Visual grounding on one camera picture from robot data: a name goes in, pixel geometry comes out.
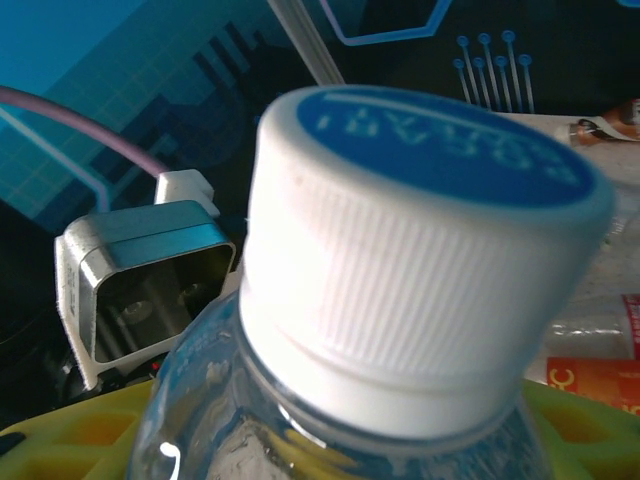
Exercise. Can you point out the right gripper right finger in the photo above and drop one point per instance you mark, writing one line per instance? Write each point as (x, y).
(595, 440)

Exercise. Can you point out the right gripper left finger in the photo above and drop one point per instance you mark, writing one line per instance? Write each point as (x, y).
(60, 445)

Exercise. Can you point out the brown tea bottle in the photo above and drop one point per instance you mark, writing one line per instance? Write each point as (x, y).
(620, 120)

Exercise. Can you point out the red label cola bottle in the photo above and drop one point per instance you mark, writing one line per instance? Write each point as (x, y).
(631, 325)

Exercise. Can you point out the aluminium frame post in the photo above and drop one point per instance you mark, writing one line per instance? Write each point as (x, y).
(310, 45)

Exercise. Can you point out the tall clear bottle blue label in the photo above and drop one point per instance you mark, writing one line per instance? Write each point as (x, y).
(400, 250)

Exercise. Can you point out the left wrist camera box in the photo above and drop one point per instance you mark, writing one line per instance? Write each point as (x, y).
(150, 235)

